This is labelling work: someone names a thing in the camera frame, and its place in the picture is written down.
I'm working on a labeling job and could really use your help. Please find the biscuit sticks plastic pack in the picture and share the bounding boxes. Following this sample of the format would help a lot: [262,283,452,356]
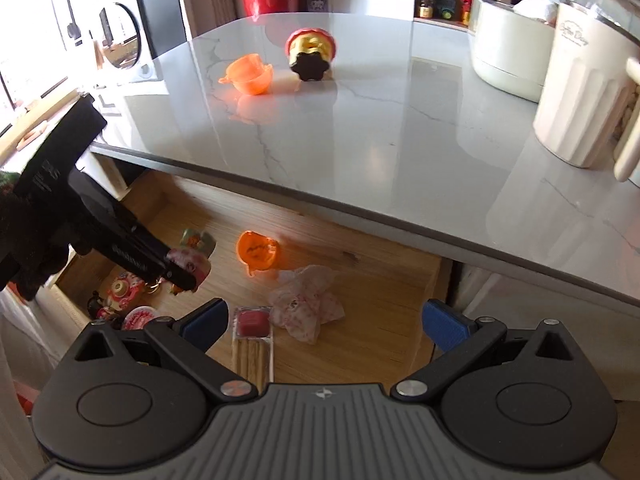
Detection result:
[231,308,273,392]

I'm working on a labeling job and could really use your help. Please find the pink figurine toy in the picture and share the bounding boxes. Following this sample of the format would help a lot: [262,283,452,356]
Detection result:
[168,229,216,292]

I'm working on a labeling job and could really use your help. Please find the pink white cloth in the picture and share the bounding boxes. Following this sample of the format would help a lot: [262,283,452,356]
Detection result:
[268,264,345,344]

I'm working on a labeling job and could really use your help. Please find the orange plastic capsule half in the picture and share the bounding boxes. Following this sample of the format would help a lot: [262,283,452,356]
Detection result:
[218,53,273,96]

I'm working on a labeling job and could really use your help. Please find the red yellow round toy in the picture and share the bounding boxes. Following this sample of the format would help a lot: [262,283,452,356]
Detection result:
[285,28,336,81]

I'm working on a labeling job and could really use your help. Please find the red black doll keychain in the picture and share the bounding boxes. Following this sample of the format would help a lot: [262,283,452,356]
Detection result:
[87,272,146,322]

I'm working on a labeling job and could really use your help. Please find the gloved left hand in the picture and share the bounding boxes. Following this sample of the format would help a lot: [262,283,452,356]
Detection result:
[1,171,92,301]

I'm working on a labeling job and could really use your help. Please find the red round lid toy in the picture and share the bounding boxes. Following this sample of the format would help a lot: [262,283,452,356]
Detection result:
[122,306,158,330]

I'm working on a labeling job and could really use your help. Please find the white washing machine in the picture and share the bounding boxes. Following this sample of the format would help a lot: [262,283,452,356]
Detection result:
[54,0,186,84]

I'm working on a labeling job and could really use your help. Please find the white ribbed pitcher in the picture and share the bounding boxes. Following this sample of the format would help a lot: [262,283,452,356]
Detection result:
[534,0,639,168]

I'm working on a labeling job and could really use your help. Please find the white rectangular container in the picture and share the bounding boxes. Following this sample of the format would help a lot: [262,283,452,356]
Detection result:
[468,0,554,103]

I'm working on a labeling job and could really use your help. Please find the small jar on shelf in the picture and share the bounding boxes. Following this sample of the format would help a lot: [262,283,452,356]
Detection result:
[418,0,434,20]

